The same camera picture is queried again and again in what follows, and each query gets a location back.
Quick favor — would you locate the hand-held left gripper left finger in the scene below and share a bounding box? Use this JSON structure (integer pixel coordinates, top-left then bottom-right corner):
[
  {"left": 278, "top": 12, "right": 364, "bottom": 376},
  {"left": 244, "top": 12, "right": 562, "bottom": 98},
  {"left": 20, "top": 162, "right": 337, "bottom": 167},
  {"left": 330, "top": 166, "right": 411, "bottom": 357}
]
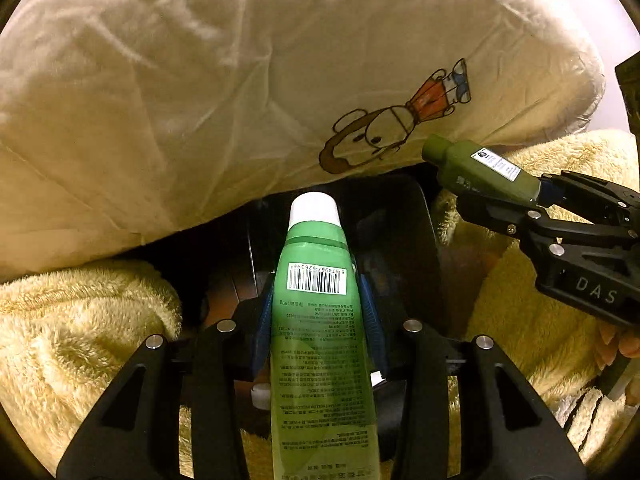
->
[{"left": 55, "top": 270, "right": 276, "bottom": 480}]

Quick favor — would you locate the dark box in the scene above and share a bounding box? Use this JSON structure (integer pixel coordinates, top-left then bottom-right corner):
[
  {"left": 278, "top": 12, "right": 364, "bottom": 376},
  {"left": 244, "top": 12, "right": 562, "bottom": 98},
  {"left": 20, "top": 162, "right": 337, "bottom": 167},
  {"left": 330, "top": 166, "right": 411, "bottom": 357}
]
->
[{"left": 614, "top": 57, "right": 640, "bottom": 136}]

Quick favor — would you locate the olive green bottle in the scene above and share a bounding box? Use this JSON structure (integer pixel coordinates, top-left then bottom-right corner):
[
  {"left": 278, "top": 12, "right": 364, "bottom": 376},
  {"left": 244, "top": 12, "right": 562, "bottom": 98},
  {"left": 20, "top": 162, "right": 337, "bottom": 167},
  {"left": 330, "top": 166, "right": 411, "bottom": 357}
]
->
[{"left": 421, "top": 134, "right": 543, "bottom": 208}]

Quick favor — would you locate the person's right hand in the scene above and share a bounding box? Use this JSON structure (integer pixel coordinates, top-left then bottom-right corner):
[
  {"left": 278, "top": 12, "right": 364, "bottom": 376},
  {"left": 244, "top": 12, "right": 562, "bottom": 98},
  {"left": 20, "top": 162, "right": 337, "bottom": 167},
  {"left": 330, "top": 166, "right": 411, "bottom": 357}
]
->
[{"left": 597, "top": 321, "right": 640, "bottom": 376}]

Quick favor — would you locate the yellow fluffy blanket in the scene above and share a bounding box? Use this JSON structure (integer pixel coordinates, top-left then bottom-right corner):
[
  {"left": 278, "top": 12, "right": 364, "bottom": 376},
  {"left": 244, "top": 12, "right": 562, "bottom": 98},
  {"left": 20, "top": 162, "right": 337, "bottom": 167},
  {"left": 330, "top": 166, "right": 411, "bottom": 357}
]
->
[{"left": 0, "top": 129, "right": 640, "bottom": 480}]

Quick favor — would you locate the green tube white cap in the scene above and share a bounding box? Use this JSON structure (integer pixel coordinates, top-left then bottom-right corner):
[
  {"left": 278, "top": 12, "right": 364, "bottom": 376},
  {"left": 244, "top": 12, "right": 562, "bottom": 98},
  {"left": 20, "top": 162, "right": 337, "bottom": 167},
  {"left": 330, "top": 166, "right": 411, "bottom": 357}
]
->
[{"left": 270, "top": 192, "right": 373, "bottom": 480}]

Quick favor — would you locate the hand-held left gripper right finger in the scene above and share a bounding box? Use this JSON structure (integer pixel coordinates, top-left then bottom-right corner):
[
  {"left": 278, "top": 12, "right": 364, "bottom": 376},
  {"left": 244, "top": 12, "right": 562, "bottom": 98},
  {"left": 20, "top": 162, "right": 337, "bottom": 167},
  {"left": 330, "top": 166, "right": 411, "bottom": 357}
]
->
[{"left": 356, "top": 265, "right": 588, "bottom": 480}]

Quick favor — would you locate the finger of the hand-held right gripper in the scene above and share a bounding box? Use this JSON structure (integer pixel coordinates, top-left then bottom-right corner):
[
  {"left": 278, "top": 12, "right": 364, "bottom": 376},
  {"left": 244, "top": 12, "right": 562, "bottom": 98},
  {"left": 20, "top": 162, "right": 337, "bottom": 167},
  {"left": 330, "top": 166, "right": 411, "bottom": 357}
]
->
[
  {"left": 539, "top": 170, "right": 640, "bottom": 238},
  {"left": 456, "top": 194, "right": 632, "bottom": 273}
]

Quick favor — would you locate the cream cartoon print quilt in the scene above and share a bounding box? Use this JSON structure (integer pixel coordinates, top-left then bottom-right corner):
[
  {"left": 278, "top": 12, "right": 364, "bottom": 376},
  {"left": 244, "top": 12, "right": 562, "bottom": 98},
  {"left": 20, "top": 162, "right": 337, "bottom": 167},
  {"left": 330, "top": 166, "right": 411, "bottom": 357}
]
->
[{"left": 0, "top": 0, "right": 608, "bottom": 273}]

